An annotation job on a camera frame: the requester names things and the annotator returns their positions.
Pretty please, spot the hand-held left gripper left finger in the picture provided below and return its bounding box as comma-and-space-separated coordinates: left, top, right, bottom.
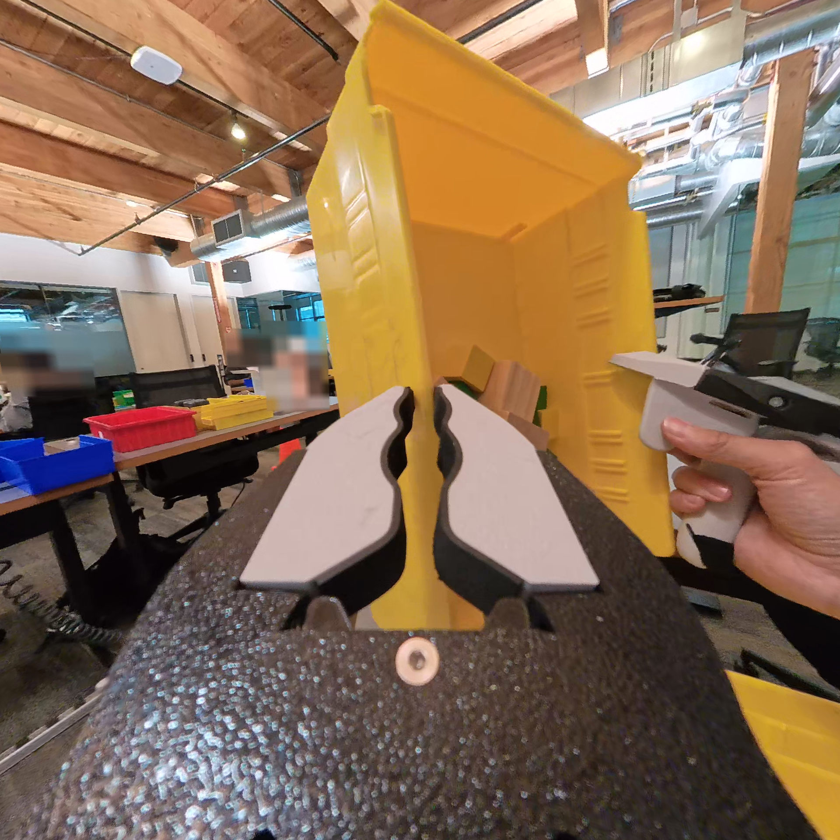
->
238, 385, 416, 613

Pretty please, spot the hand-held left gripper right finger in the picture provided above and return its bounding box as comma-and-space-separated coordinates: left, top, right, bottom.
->
432, 382, 602, 616

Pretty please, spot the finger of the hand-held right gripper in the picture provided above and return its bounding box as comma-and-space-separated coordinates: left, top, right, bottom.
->
609, 351, 707, 389

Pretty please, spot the pile of wooden cubes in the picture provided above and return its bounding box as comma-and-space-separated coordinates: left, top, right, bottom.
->
446, 346, 559, 454

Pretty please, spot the yellow plastic box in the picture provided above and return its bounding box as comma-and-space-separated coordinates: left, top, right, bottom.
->
725, 669, 840, 840
306, 0, 678, 632

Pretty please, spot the person's right hand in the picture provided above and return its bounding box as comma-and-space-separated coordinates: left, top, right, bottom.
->
661, 417, 840, 622

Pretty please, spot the black mesh office chair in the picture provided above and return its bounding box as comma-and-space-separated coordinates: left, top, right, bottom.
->
692, 307, 812, 383

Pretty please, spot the shallow yellow plastic bin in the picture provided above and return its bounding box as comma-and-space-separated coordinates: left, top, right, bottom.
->
193, 395, 277, 432

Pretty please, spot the long wooden desk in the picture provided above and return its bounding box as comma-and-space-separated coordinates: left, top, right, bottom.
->
0, 403, 341, 631

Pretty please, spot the red plastic bin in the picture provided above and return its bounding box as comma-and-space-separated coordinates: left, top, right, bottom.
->
83, 406, 198, 454

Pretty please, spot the blue plastic bin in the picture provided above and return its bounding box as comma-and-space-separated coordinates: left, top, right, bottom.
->
0, 435, 116, 497

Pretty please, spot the white ceiling device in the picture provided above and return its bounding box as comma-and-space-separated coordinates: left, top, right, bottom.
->
129, 45, 183, 87

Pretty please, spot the wooden post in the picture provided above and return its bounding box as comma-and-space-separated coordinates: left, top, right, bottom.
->
743, 47, 819, 317

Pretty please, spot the coiled black cable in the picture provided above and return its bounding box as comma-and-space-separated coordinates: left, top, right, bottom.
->
0, 558, 124, 649

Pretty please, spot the metal ventilation duct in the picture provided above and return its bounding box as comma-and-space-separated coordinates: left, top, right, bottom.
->
190, 196, 311, 265

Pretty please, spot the white floor cable cover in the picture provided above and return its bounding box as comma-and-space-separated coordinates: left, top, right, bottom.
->
0, 678, 111, 777

